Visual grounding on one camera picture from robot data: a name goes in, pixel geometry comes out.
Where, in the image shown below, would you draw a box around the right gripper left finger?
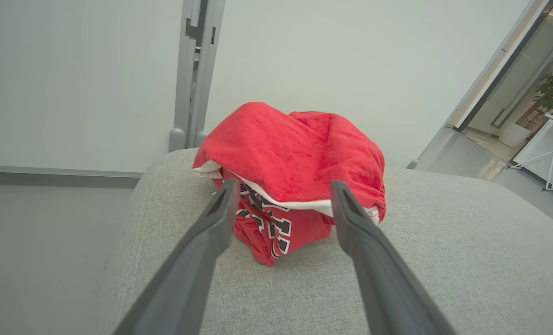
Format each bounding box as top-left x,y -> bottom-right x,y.
113,178 -> 241,335

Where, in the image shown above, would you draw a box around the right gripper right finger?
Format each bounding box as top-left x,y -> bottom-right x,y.
330,180 -> 457,335

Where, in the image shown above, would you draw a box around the red white sports jersey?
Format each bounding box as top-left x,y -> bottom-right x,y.
192,101 -> 387,267

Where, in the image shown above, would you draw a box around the white plant pot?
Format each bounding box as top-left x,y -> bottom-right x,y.
498,122 -> 531,148

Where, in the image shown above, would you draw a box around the grey baseboard rail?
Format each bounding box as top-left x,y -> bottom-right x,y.
0,165 -> 144,189

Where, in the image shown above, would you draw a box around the grey partition post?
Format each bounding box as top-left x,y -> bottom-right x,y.
168,0 -> 227,153

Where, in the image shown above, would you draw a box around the glass door with dark frame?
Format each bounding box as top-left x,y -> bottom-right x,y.
446,0 -> 553,135

